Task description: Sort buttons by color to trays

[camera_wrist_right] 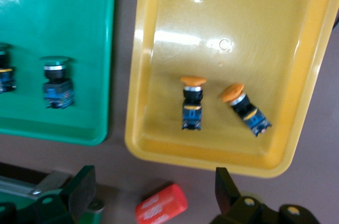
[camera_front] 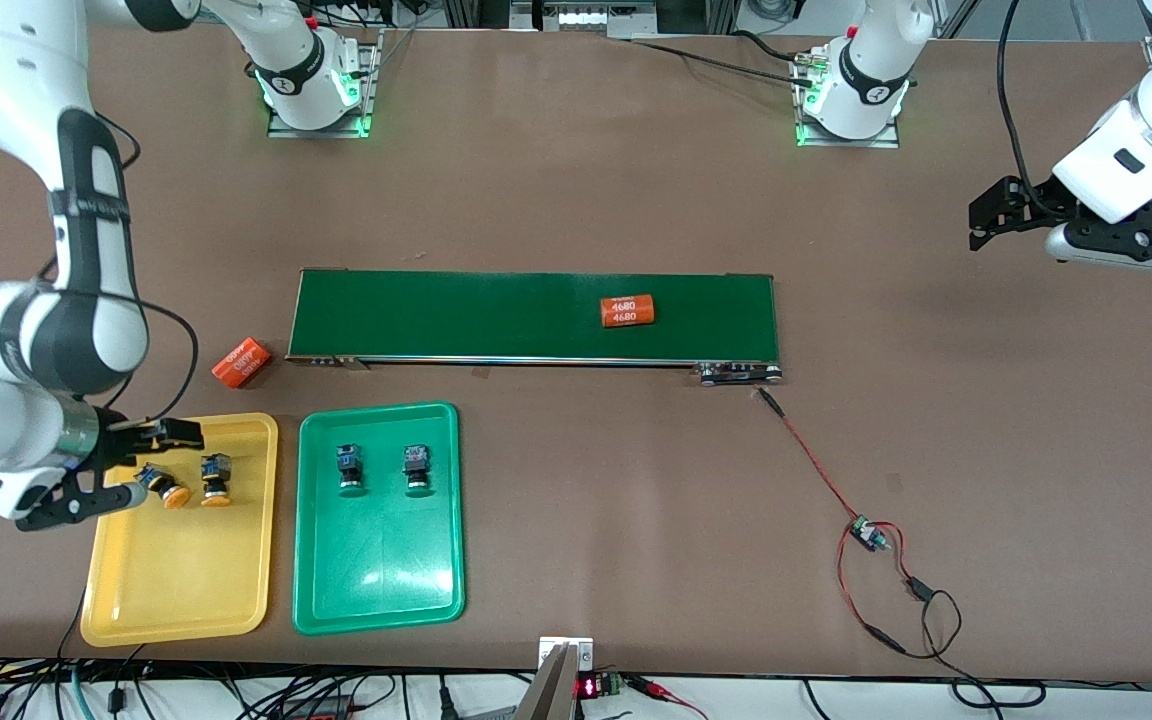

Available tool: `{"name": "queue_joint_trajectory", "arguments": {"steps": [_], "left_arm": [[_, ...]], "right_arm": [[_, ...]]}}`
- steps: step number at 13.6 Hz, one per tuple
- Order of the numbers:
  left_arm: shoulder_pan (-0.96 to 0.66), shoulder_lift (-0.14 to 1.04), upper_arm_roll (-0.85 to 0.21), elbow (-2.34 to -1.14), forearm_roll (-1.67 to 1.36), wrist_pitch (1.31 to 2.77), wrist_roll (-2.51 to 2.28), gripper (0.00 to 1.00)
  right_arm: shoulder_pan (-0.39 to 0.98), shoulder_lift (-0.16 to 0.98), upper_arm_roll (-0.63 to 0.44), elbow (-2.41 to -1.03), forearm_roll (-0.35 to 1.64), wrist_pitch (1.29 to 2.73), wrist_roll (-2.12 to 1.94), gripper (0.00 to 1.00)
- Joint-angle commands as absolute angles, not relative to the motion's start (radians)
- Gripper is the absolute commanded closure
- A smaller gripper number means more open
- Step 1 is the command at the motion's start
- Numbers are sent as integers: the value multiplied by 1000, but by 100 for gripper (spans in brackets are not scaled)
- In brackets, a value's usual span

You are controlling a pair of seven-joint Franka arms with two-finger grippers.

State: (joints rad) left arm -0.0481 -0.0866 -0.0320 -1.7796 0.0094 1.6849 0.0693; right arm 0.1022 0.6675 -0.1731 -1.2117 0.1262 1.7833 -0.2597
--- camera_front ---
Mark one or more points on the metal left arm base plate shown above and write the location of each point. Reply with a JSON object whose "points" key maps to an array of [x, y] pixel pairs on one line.
{"points": [[846, 143]]}

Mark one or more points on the green plastic tray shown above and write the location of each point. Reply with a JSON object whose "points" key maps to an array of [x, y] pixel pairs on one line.
{"points": [[386, 570]]}

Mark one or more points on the red alligator clip lead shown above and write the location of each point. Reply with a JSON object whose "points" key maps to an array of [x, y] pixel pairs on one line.
{"points": [[651, 686]]}

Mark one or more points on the black orange power adapter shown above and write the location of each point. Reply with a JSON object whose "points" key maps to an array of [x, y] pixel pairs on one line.
{"points": [[321, 712]]}

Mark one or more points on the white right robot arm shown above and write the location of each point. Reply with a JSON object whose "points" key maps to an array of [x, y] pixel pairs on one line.
{"points": [[26, 200]]}

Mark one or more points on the red digit display module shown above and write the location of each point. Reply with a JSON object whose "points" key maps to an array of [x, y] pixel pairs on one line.
{"points": [[588, 687]]}

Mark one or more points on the metal rack with white lights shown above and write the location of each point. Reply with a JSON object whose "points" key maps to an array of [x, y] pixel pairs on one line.
{"points": [[586, 18]]}

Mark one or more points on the yellow plastic tray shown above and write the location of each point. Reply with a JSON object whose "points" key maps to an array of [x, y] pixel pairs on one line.
{"points": [[181, 570]]}

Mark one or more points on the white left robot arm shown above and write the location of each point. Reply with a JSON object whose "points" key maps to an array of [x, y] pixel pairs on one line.
{"points": [[871, 70]]}

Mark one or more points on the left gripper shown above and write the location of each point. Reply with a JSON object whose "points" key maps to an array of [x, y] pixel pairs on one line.
{"points": [[1033, 197]]}

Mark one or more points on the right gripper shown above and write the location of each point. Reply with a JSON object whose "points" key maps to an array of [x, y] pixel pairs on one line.
{"points": [[117, 438]]}

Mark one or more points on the green conveyor belt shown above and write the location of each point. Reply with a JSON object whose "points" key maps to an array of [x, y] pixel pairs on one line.
{"points": [[536, 315]]}

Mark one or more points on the orange cylinder white 4680 print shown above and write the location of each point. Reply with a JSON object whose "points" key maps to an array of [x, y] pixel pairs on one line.
{"points": [[241, 363], [628, 311]]}

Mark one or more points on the yellow push button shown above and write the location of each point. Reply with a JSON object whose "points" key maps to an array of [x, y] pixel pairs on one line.
{"points": [[174, 493], [216, 470]]}

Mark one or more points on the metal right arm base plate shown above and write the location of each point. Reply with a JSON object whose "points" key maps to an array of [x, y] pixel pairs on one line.
{"points": [[316, 133]]}

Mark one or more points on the green push button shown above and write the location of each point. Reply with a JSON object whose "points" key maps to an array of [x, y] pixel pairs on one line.
{"points": [[349, 462], [417, 460]]}

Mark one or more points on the grey metal camera mount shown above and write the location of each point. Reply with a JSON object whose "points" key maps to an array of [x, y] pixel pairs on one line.
{"points": [[551, 690]]}

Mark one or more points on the small speed controller board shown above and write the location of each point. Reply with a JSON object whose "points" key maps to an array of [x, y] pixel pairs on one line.
{"points": [[868, 533]]}

